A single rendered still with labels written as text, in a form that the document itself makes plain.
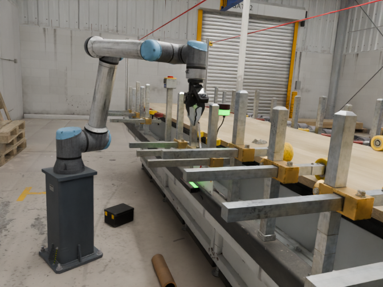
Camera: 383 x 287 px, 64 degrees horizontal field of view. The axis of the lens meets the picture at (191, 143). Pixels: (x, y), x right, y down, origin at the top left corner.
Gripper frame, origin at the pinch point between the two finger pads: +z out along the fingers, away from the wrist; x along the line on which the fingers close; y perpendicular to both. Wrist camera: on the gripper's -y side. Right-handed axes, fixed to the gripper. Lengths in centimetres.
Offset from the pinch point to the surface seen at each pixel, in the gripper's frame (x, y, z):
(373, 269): 13, -107, 5
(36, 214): 87, 146, 101
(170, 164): 13.5, -9.0, 16.7
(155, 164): 20.1, -9.0, 16.5
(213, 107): -6.7, -5.3, -8.1
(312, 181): -22, -55, 12
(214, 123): -7.8, -5.2, -0.9
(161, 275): 6, 25, 94
